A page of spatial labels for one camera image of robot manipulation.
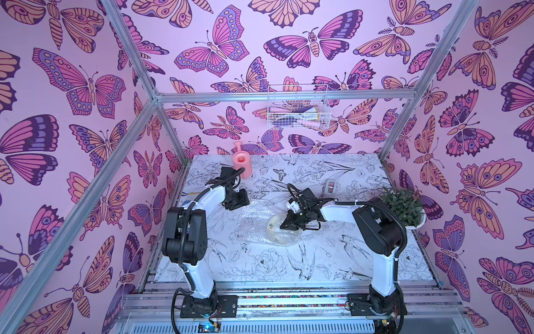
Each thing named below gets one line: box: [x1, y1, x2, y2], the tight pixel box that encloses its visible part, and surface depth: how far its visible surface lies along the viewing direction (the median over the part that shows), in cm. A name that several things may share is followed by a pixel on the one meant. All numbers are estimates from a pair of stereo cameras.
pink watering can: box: [232, 140, 253, 180], surface depth 108 cm
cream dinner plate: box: [266, 215, 302, 247], surface depth 91 cm
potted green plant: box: [381, 186, 427, 230], surface depth 81 cm
